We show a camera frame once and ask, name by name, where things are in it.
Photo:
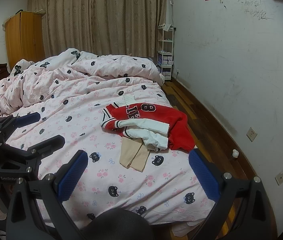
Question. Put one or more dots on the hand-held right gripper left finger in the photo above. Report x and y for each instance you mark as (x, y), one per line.
(74, 172)

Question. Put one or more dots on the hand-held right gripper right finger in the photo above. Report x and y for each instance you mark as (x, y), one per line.
(204, 177)

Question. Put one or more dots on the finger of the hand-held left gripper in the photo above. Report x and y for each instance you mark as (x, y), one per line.
(51, 142)
(27, 118)

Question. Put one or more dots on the red and white jersey shirt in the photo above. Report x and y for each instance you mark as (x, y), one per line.
(179, 127)

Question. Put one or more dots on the beige pants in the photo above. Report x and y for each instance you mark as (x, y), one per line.
(134, 155)

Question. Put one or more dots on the pink cat print bed sheet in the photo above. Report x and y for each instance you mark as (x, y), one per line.
(111, 177)

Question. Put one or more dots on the small white figurine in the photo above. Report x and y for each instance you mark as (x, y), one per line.
(235, 153)

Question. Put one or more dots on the pink cat print quilt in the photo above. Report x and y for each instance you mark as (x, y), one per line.
(64, 80)

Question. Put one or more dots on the wooden wardrobe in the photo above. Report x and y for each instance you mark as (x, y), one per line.
(24, 40)

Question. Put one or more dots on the beige patterned curtain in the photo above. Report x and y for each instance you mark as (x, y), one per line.
(94, 17)

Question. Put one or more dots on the stack of small white boxes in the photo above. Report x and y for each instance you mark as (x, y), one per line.
(167, 60)

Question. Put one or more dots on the white shelf rack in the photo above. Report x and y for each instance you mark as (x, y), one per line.
(159, 42)

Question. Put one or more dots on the cream wall socket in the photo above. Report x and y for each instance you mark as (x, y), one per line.
(252, 133)

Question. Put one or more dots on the grey wall socket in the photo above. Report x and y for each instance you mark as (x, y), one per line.
(280, 178)

